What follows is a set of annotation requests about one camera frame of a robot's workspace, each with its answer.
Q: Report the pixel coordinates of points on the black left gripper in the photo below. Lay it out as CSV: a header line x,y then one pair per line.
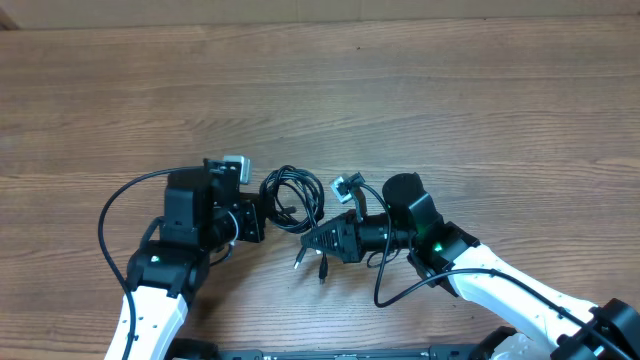
x,y
251,208

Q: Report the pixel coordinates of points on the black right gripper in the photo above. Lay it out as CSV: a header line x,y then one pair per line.
x,y
339,226

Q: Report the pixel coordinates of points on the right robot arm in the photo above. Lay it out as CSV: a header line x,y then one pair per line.
x,y
542,323

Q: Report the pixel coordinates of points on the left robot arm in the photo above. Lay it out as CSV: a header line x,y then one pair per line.
x,y
204,212

